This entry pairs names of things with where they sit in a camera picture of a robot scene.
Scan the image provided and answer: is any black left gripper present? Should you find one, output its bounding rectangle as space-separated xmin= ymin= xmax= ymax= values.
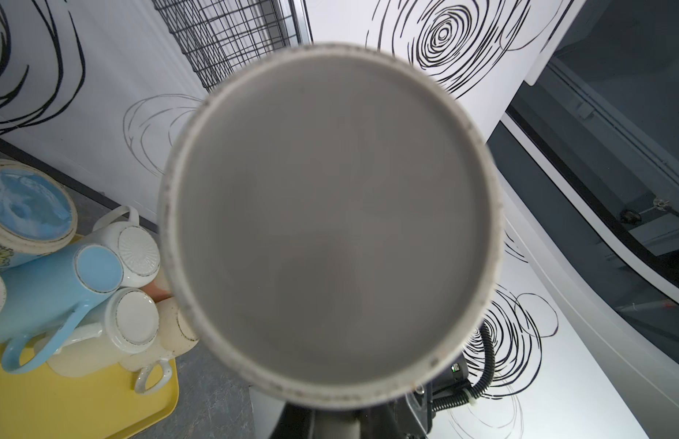
xmin=270 ymin=355 xmax=470 ymax=438

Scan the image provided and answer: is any cream mug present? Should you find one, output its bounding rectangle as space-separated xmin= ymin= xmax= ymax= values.
xmin=46 ymin=287 xmax=159 ymax=378

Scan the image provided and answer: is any white ribbed mug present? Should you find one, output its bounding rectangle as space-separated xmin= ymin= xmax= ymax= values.
xmin=70 ymin=206 xmax=161 ymax=288

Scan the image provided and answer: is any blue butterfly mug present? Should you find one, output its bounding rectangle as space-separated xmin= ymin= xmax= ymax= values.
xmin=0 ymin=159 xmax=78 ymax=272

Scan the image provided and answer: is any small grey mug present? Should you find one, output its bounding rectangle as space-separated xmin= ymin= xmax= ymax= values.
xmin=157 ymin=42 xmax=505 ymax=439

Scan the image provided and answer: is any light blue mug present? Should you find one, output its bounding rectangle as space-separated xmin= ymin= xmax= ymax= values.
xmin=0 ymin=241 xmax=124 ymax=374

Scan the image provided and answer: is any black wire basket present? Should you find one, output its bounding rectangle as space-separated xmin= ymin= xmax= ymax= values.
xmin=153 ymin=0 xmax=301 ymax=91

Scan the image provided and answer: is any speckled white mug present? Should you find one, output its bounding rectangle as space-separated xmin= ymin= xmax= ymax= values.
xmin=120 ymin=297 xmax=199 ymax=395

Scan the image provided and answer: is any orange mug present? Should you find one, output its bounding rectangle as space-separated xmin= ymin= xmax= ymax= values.
xmin=141 ymin=268 xmax=172 ymax=303

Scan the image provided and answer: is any yellow plastic tray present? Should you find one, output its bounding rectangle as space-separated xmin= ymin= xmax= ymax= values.
xmin=0 ymin=344 xmax=179 ymax=438

